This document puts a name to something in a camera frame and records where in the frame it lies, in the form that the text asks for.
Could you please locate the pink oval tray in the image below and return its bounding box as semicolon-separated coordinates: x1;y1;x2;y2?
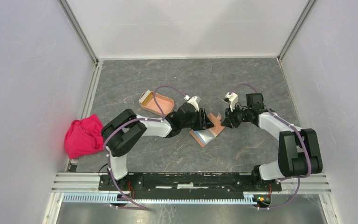
138;90;175;116

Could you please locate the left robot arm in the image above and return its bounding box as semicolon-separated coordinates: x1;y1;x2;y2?
101;103;214;190

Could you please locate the tan leather card holder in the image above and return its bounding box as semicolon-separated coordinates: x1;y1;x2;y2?
189;113;225;147

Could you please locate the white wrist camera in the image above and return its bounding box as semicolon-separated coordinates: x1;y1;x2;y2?
184;95;201;112
224;92;238;112

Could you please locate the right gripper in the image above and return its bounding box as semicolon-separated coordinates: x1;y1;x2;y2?
220;103;251;129

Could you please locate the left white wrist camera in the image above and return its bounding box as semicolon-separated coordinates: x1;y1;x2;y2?
184;95;201;112

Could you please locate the red crumpled cloth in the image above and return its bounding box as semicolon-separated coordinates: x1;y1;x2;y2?
64;114;103;160

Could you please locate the white toothed cable duct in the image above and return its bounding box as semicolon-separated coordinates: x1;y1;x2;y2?
62;193;256;205

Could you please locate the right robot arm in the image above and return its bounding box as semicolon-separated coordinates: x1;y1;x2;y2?
221;92;323;190

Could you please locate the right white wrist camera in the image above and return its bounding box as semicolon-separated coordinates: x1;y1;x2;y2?
224;92;238;112

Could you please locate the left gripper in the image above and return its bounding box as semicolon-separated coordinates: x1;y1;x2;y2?
180;107;214;131

